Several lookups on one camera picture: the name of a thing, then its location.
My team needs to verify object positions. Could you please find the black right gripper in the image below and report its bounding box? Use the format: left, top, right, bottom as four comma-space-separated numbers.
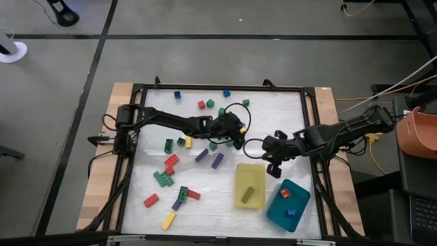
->
261, 129, 302, 179

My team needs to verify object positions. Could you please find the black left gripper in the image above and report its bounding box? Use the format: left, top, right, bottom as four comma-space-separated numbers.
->
208, 112, 247, 151

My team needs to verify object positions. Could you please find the yellow long block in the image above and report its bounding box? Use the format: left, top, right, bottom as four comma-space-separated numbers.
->
161, 211, 177, 231

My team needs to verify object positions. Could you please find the yellow plastic bin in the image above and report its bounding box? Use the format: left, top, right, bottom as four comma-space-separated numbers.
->
234, 163, 267, 210

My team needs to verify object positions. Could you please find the blue plastic bin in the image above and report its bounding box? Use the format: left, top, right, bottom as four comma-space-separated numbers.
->
266, 178, 312, 234

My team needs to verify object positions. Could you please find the red long lego brick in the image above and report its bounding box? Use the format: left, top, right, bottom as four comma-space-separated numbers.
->
164, 153, 180, 167

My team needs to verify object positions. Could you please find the silver aluminium bar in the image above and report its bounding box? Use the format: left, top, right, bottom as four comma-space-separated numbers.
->
107, 237, 337, 246

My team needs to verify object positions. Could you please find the dark desk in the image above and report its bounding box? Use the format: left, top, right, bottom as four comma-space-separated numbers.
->
353, 146, 437, 246

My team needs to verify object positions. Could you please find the black clamp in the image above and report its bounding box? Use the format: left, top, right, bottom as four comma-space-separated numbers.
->
87, 135, 115, 147

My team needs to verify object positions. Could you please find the orange pot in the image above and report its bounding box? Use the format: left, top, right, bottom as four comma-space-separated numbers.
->
395, 105, 437, 161

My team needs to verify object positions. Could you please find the black laptop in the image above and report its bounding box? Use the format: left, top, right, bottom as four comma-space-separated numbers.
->
409, 194, 437, 245

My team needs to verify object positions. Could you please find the black table leg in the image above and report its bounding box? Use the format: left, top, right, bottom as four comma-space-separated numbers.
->
401, 0, 437, 55

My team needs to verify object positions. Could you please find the black stand base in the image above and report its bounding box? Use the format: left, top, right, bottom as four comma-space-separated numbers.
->
46, 0, 80, 27

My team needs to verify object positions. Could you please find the black furniture leg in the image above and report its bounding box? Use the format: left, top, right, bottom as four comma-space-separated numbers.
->
0, 145, 25, 161

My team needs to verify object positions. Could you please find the white round stand base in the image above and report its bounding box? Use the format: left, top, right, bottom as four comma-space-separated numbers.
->
0, 27, 28, 64

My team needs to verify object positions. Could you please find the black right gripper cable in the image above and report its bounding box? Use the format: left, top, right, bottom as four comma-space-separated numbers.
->
243, 137, 266, 159

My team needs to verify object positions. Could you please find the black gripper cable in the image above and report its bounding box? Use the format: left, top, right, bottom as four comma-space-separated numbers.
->
243, 137, 266, 159
223, 102, 253, 146

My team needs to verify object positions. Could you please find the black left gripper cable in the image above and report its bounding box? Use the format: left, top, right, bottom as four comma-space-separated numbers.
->
223, 102, 253, 146

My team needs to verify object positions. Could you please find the yellow cable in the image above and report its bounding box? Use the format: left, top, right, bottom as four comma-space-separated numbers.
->
340, 0, 376, 17
367, 139, 389, 176

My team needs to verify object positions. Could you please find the orange cable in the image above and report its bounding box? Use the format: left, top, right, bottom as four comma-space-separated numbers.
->
333, 73, 437, 103

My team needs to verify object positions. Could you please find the white cable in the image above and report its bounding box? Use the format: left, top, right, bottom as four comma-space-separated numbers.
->
337, 54, 437, 115

